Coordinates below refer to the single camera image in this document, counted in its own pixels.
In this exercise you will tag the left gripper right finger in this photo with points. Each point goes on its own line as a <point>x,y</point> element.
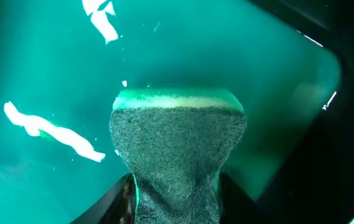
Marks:
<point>235,206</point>

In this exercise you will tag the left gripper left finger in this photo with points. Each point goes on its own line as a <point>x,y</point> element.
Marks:
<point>114,207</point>

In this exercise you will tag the green scrub sponge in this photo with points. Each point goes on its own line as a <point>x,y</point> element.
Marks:
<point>175,141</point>

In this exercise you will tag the dark green tray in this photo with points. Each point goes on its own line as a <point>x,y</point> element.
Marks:
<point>289,63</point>

